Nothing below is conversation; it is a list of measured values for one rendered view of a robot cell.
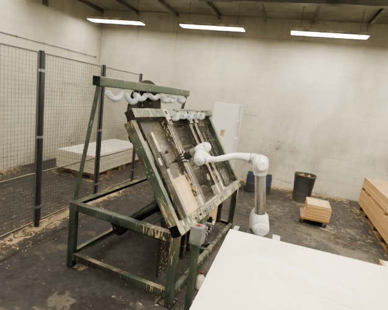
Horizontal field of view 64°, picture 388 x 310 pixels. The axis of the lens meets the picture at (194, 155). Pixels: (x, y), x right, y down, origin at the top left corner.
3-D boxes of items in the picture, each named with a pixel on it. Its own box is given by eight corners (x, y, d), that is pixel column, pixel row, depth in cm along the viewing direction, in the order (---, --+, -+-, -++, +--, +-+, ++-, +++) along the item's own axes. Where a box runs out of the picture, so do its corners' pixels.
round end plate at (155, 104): (128, 143, 376) (133, 77, 361) (124, 143, 378) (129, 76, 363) (160, 138, 449) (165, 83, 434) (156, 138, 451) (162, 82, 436)
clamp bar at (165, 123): (196, 208, 349) (214, 201, 339) (155, 113, 355) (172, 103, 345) (199, 205, 358) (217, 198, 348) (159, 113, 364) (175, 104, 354)
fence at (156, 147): (183, 218, 318) (186, 216, 316) (147, 134, 322) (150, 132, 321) (185, 216, 322) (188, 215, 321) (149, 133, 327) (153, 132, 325)
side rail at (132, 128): (167, 227, 297) (177, 224, 293) (123, 124, 303) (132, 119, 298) (170, 226, 303) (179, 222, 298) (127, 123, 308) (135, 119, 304)
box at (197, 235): (199, 247, 286) (202, 229, 283) (188, 243, 291) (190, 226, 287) (204, 242, 297) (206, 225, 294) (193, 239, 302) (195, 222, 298)
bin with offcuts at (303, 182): (312, 205, 705) (318, 178, 693) (289, 200, 719) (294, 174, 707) (311, 199, 754) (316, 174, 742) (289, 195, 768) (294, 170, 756)
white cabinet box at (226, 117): (226, 190, 736) (239, 104, 698) (202, 186, 752) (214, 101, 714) (231, 184, 794) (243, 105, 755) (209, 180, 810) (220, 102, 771)
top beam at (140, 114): (127, 122, 300) (135, 117, 296) (124, 112, 301) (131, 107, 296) (207, 118, 501) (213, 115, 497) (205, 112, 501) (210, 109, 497)
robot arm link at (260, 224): (267, 230, 304) (270, 240, 283) (250, 230, 306) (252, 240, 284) (267, 154, 290) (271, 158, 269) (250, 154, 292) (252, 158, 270)
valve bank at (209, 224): (201, 252, 315) (204, 230, 310) (188, 248, 320) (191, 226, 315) (217, 234, 360) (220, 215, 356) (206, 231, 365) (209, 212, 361)
